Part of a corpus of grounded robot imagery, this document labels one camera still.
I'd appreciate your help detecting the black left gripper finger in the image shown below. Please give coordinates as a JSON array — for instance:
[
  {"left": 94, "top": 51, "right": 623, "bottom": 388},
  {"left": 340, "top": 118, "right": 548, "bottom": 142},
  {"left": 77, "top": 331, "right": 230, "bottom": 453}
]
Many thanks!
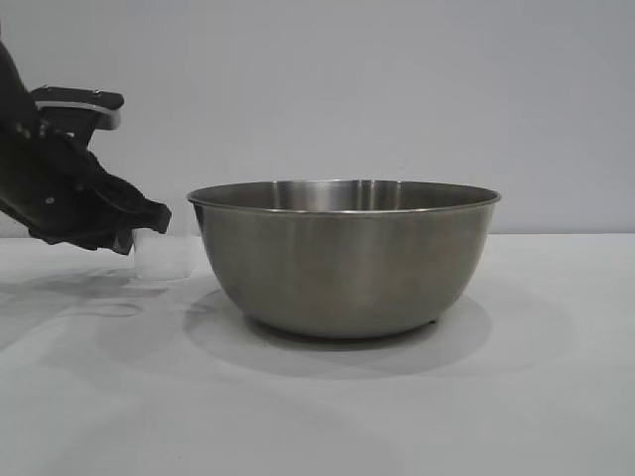
[
  {"left": 91, "top": 162, "right": 173, "bottom": 235},
  {"left": 28, "top": 221, "right": 136, "bottom": 257}
]

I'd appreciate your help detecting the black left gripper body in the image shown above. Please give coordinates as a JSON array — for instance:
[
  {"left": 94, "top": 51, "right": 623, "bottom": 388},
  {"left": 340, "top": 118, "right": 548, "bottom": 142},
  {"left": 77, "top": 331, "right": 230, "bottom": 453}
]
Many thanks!
[{"left": 0, "top": 122, "right": 116, "bottom": 235}]

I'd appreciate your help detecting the stainless steel mixing bowl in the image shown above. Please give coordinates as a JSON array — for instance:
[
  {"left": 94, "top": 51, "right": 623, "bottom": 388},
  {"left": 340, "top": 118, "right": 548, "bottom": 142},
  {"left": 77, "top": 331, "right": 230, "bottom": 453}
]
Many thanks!
[{"left": 186, "top": 178, "right": 501, "bottom": 340}]

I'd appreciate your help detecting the clear plastic measuring cup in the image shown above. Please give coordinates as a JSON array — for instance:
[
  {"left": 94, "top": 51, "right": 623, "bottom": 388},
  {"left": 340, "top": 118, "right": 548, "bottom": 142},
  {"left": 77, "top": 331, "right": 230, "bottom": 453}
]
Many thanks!
[{"left": 132, "top": 226, "right": 194, "bottom": 283}]

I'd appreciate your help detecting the black wrist camera silver bracket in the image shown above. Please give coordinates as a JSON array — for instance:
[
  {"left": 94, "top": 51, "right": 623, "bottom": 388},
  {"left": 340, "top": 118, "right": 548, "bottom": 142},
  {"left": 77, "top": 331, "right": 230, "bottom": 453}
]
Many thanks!
[{"left": 30, "top": 84, "right": 126, "bottom": 134}]

